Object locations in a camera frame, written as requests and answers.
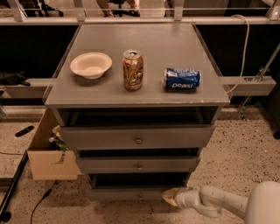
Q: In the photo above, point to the grey drawer cabinet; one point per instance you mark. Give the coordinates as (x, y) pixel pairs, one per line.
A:
(161, 45)

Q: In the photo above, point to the black floor rail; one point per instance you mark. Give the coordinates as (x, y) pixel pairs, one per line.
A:
(10, 185)

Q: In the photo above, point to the blue pepsi can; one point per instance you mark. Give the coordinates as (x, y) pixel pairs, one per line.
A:
(181, 78)

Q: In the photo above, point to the grey drawer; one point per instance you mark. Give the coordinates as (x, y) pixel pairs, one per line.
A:
(134, 128)
(137, 161)
(134, 186)

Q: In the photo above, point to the trash in cardboard box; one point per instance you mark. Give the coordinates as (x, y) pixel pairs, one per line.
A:
(56, 140)

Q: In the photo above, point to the black marker on floor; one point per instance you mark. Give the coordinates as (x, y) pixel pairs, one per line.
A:
(24, 131)

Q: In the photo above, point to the grey middle drawer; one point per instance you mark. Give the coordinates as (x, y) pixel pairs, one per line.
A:
(137, 161)

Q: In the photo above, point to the gold soda can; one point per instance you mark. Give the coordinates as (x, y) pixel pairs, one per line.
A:
(133, 69)

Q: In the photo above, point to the grey bottom drawer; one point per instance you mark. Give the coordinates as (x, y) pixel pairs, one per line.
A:
(134, 186)

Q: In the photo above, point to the white paper bowl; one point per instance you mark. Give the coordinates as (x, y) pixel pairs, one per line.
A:
(91, 65)

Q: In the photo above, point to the metal railing frame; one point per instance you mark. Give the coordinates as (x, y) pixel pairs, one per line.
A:
(198, 12)

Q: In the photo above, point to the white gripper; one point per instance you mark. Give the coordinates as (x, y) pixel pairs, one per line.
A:
(184, 198)

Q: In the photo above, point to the grey top drawer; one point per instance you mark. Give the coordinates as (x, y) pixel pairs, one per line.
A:
(134, 128)

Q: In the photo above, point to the person legs in background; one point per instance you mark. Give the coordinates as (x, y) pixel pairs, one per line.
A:
(111, 8)

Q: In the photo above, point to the cardboard box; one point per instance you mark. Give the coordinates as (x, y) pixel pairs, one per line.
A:
(46, 162)

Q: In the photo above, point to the black object on ledge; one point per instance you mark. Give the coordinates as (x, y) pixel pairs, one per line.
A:
(10, 79)

